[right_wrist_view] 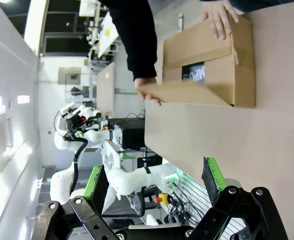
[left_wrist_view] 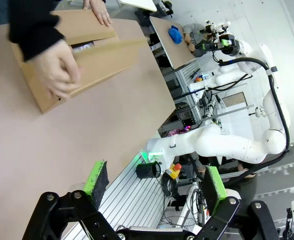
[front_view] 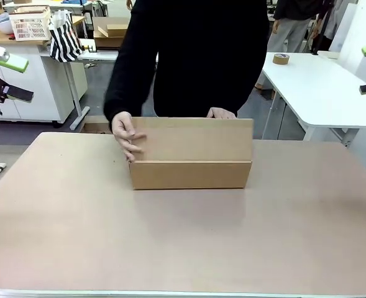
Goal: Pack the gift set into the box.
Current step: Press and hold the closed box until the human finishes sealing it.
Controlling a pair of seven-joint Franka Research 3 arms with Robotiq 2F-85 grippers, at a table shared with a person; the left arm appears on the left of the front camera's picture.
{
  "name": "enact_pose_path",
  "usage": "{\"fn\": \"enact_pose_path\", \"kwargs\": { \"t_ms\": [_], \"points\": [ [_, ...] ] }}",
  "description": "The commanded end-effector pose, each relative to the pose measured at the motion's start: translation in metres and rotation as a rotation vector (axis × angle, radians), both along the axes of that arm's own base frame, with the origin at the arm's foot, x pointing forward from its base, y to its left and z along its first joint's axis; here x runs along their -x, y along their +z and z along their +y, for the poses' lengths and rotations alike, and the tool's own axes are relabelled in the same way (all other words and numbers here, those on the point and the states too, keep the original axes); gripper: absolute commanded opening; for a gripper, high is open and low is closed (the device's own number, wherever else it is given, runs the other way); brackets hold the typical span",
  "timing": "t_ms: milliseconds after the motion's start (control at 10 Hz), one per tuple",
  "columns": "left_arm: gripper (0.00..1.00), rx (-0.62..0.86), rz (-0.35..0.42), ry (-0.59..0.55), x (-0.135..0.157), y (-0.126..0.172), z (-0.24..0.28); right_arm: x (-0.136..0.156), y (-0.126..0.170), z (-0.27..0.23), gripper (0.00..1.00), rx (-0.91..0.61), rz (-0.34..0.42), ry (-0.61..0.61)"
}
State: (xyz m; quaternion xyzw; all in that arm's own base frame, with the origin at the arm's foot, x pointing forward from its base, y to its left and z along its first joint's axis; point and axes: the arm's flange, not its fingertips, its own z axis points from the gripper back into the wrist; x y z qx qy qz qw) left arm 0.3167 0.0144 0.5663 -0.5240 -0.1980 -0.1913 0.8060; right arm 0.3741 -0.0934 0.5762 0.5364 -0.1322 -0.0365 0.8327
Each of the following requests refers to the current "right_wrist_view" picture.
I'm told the large brown cardboard box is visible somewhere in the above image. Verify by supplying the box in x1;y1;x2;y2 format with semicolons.
136;11;257;109

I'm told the person's left forearm dark sleeve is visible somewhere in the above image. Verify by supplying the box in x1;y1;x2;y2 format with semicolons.
228;0;294;15

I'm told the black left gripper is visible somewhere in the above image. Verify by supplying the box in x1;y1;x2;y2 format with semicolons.
65;114;87;136

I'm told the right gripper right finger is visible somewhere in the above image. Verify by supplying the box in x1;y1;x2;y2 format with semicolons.
186;156;290;240

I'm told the person's right forearm black sleeve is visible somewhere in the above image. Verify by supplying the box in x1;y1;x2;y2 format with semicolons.
98;0;158;81

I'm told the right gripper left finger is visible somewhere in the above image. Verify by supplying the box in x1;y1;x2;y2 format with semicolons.
30;163;127;240

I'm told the white slatted base plate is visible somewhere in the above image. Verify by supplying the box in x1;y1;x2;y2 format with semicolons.
161;169;240;240

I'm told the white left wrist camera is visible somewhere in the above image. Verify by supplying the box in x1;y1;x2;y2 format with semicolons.
61;102;77;118

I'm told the black cable bundle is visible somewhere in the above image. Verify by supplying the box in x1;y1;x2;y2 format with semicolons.
166;192;207;226

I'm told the person's left hand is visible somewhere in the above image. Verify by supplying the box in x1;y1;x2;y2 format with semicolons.
202;0;240;41

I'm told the person's right hand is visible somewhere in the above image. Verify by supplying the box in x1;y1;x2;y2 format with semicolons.
134;76;163;108

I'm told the black computer case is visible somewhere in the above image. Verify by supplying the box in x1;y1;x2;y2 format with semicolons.
121;126;145;151

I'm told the yellow red emergency stop button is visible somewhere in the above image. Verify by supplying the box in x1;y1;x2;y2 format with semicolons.
153;191;173;206

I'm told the brown wooden board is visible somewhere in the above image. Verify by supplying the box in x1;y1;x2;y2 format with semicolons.
96;62;115;118

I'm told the thick black cable hose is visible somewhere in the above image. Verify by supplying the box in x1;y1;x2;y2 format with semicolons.
70;136;89;193

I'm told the black controller box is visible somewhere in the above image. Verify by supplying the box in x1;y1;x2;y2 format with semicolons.
136;154;162;169

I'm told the white table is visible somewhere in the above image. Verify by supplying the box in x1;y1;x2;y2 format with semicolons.
96;11;120;60

